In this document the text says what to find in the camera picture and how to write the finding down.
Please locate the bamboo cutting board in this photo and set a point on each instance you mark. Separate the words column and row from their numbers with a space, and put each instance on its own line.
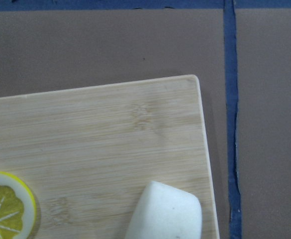
column 87, row 153

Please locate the top lemon slice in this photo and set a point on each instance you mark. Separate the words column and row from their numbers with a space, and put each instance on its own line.
column 18, row 211

